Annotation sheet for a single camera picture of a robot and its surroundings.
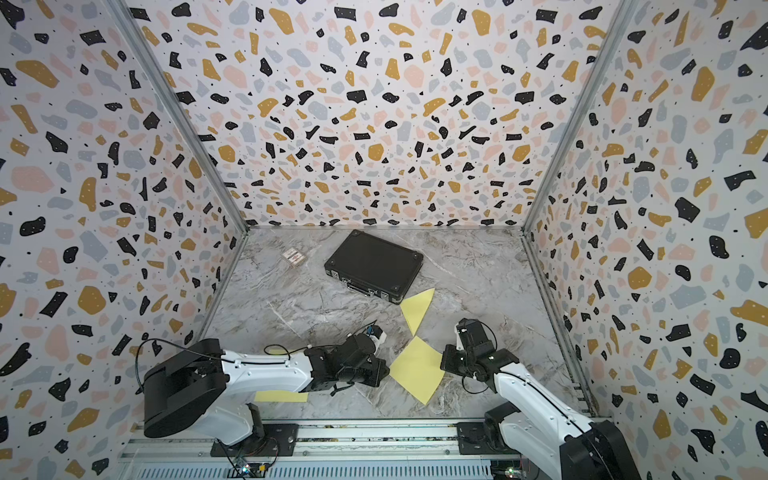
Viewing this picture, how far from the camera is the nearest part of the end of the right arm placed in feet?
2.02

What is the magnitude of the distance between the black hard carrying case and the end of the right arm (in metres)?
0.29

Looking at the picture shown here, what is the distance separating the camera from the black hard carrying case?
3.28 feet
